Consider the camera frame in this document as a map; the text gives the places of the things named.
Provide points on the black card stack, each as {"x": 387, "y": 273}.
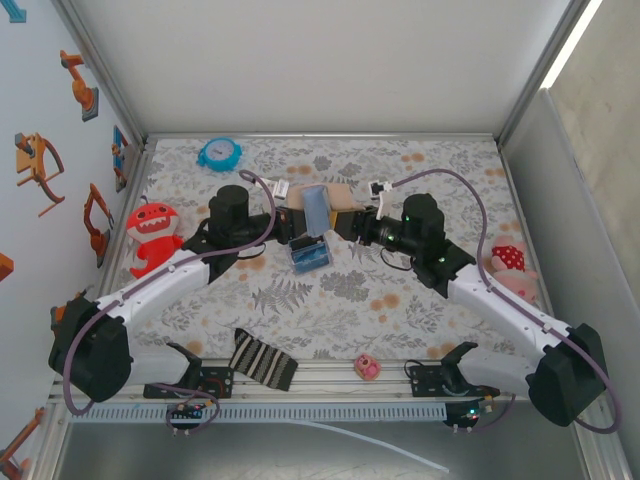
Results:
{"x": 302, "y": 243}

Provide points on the beige card holder wallet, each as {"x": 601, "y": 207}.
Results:
{"x": 315, "y": 210}

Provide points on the blue card stack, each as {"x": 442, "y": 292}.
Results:
{"x": 310, "y": 260}

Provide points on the clear acrylic card stand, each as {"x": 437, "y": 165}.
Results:
{"x": 325, "y": 262}

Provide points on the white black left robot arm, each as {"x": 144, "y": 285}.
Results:
{"x": 150, "y": 290}

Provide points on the blue alarm clock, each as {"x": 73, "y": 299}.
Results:
{"x": 220, "y": 152}

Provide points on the red monster plush toy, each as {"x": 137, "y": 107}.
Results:
{"x": 150, "y": 225}

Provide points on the floral fern print tablecloth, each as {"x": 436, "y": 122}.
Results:
{"x": 350, "y": 325}

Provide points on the pink polka dot plush toy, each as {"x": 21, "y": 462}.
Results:
{"x": 507, "y": 257}

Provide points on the blue orange robot sticker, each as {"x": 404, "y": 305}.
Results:
{"x": 119, "y": 150}

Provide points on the black white striped sock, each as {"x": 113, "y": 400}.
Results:
{"x": 262, "y": 361}

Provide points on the small pink bear toy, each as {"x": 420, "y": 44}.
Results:
{"x": 367, "y": 366}

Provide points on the orange gripper claw sticker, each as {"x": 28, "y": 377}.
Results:
{"x": 30, "y": 160}

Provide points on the white light strip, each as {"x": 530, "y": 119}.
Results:
{"x": 575, "y": 42}

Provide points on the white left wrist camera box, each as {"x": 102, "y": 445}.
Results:
{"x": 280, "y": 189}

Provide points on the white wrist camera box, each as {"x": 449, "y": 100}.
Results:
{"x": 280, "y": 189}
{"x": 376, "y": 188}

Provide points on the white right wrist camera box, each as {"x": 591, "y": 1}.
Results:
{"x": 376, "y": 188}

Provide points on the aluminium frame bar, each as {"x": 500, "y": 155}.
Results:
{"x": 136, "y": 185}
{"x": 325, "y": 135}
{"x": 100, "y": 67}
{"x": 50, "y": 440}
{"x": 600, "y": 450}
{"x": 340, "y": 387}
{"x": 545, "y": 70}

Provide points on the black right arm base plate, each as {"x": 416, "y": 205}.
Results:
{"x": 425, "y": 382}

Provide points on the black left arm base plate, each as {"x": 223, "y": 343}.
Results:
{"x": 222, "y": 382}

